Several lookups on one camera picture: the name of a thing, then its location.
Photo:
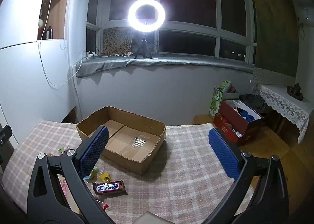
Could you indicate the white power strip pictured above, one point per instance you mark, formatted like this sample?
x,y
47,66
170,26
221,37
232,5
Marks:
x,y
92,55

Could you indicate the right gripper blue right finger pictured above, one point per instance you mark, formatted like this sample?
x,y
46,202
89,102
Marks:
x,y
259,192

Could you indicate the yellow candy packet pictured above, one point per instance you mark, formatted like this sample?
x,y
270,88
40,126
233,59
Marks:
x,y
105,178

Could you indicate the lace covered side table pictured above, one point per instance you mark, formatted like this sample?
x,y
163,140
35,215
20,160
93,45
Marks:
x,y
299,113

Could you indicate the ring light on tripod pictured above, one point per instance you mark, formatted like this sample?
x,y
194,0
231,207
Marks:
x,y
145,16

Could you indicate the open cardboard box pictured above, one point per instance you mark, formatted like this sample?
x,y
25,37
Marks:
x,y
134,139

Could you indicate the red shoe box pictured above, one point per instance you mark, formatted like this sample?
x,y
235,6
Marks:
x,y
237,121

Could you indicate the green jelly cup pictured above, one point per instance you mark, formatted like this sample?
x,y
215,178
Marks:
x,y
93,174

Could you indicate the leopard print cushion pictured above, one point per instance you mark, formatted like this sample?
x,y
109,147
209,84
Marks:
x,y
117,41

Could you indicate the large Snickers bar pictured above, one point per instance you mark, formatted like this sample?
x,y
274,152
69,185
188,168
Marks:
x,y
109,188

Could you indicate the pink plaid tablecloth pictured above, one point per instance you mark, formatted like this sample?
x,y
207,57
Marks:
x,y
183,184

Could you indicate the wooden wall shelf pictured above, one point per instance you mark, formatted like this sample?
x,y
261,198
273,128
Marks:
x,y
52,19

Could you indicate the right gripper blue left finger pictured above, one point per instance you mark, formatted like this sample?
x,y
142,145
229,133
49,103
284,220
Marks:
x,y
46,202

